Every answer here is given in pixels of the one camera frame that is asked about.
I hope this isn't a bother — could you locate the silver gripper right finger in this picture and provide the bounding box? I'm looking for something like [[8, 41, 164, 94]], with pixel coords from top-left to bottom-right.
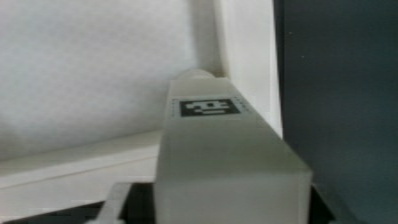
[[308, 184, 349, 224]]

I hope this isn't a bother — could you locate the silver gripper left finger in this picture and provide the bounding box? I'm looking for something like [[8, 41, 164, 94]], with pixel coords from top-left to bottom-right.
[[88, 182, 157, 224]]

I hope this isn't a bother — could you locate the white leg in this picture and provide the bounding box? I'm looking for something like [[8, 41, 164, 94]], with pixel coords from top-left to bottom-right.
[[155, 70, 313, 224]]

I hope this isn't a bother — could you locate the white desk top tray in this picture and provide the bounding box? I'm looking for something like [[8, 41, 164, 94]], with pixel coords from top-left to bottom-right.
[[0, 0, 281, 224]]

